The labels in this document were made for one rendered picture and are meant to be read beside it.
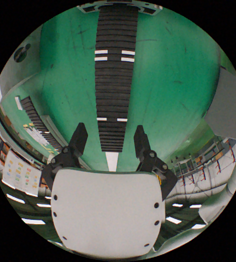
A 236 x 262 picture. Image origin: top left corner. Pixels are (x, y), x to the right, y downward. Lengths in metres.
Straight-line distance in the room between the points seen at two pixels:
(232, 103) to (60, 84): 0.37
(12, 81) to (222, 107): 0.41
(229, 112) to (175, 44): 0.20
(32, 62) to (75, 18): 0.10
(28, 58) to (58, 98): 0.11
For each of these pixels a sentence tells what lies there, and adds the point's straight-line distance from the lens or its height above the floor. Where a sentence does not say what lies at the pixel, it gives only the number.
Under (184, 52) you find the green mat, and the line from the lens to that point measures 0.17.
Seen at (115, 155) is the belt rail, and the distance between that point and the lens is 0.25.
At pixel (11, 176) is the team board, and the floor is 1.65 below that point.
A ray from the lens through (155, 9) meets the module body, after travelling 0.15.
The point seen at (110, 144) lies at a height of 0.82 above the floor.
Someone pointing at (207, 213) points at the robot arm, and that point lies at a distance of 0.52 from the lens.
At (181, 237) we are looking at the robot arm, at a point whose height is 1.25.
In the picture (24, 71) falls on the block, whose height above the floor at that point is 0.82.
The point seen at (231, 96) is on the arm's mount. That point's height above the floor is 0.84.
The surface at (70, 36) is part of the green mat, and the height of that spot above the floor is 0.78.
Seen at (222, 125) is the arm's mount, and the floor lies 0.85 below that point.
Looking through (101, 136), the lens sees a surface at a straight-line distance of 0.15.
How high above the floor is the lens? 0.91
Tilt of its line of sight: 42 degrees down
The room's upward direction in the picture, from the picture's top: 180 degrees clockwise
